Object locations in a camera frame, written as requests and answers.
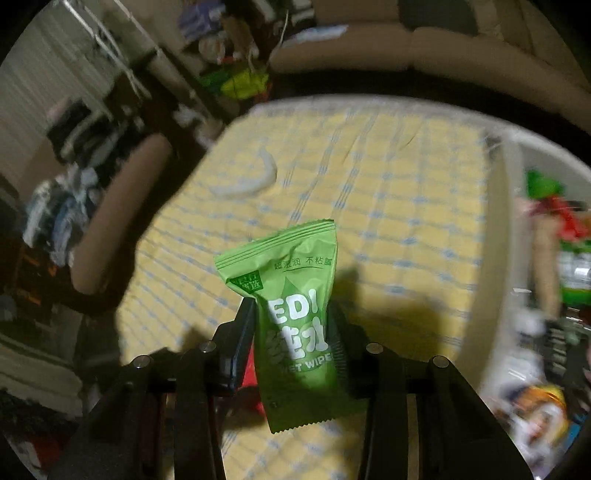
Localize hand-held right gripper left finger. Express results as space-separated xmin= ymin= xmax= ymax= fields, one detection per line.
xmin=48 ymin=298 xmax=257 ymax=480

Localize yellow-green plastic bag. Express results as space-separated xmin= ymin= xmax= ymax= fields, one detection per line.
xmin=221 ymin=69 xmax=271 ymax=101

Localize pile of folded clothes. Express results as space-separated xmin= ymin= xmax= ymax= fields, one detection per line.
xmin=22 ymin=97 xmax=118 ymax=269

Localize pile of assorted packets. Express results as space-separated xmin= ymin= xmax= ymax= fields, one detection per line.
xmin=510 ymin=168 xmax=591 ymax=462

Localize yellow checked tablecloth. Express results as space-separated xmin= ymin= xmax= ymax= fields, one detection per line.
xmin=115 ymin=99 xmax=505 ymax=480

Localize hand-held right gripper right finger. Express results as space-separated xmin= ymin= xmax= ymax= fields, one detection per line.
xmin=329 ymin=302 xmax=533 ymax=480

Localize white round object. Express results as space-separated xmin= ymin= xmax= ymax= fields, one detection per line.
xmin=198 ymin=36 xmax=228 ymax=64

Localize green wet wipe packet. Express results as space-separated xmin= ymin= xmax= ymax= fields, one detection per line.
xmin=214 ymin=220 xmax=350 ymax=435

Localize stack of purple packages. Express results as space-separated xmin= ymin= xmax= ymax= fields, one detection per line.
xmin=179 ymin=4 xmax=223 ymax=29

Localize white metal rack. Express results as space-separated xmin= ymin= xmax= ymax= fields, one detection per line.
xmin=50 ymin=0 xmax=154 ymax=139

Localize white curved band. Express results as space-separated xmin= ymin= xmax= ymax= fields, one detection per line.
xmin=207 ymin=148 xmax=279 ymax=200

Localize white storage box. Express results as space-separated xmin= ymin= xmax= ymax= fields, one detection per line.
xmin=482 ymin=128 xmax=591 ymax=464

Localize brown padded chair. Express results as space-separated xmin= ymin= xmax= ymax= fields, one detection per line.
xmin=71 ymin=134 xmax=175 ymax=297

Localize light blue paper sheet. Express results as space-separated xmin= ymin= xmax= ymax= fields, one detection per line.
xmin=294 ymin=25 xmax=348 ymax=45

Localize brown sofa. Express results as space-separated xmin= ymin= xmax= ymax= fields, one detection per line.
xmin=269 ymin=0 xmax=591 ymax=117

